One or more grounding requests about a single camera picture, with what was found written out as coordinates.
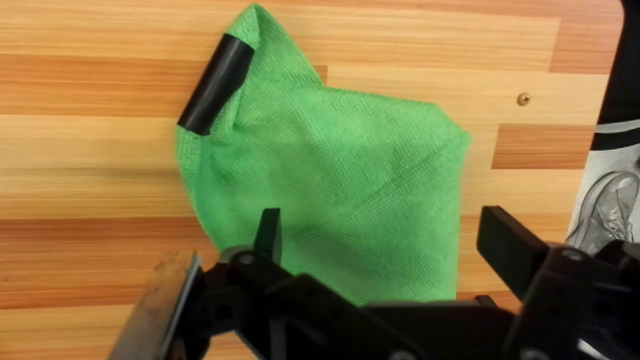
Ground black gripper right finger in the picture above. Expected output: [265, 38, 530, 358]
[478, 203, 592, 360]

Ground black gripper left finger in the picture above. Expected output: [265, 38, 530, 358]
[226, 205, 376, 360]

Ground green microfiber towel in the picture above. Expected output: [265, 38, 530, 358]
[173, 1, 472, 308]

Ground grey sneaker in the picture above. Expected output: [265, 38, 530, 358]
[566, 167, 640, 248]

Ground black cylindrical marker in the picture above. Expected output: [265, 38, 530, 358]
[175, 31, 256, 137]

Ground wooden top kitchen counter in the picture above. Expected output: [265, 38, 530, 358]
[0, 0, 626, 360]

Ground standing person black trousers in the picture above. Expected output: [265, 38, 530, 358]
[592, 0, 640, 136]

